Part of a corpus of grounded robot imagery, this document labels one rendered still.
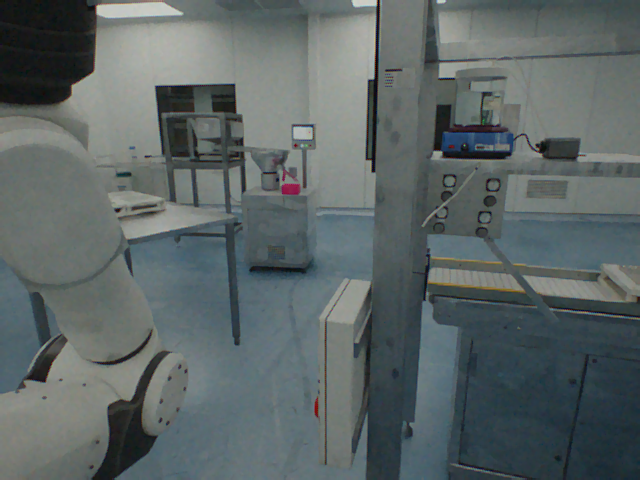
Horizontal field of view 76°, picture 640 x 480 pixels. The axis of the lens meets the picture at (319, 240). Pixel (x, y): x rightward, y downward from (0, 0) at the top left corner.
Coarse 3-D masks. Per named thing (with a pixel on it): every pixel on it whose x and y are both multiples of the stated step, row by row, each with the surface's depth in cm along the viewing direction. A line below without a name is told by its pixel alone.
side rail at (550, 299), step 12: (432, 288) 134; (444, 288) 133; (456, 288) 132; (468, 288) 131; (516, 300) 128; (528, 300) 127; (552, 300) 125; (564, 300) 124; (576, 300) 123; (588, 300) 122; (600, 300) 121; (612, 300) 121; (624, 312) 120; (636, 312) 119
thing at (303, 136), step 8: (296, 128) 390; (304, 128) 389; (312, 128) 388; (296, 136) 392; (304, 136) 391; (312, 136) 390; (296, 144) 393; (304, 144) 394; (312, 144) 393; (304, 152) 400; (304, 160) 402; (304, 168) 404; (304, 176) 406; (304, 184) 408
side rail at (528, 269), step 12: (432, 264) 160; (444, 264) 158; (456, 264) 157; (468, 264) 156; (480, 264) 155; (492, 264) 153; (552, 276) 148; (564, 276) 147; (576, 276) 146; (588, 276) 145
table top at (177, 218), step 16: (176, 208) 266; (192, 208) 265; (128, 224) 223; (144, 224) 223; (160, 224) 223; (176, 224) 222; (192, 224) 222; (208, 224) 228; (128, 240) 195; (144, 240) 201
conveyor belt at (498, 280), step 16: (432, 272) 155; (448, 272) 154; (464, 272) 154; (480, 272) 154; (512, 288) 139; (544, 288) 139; (560, 288) 139; (576, 288) 139; (592, 288) 139; (432, 304) 138
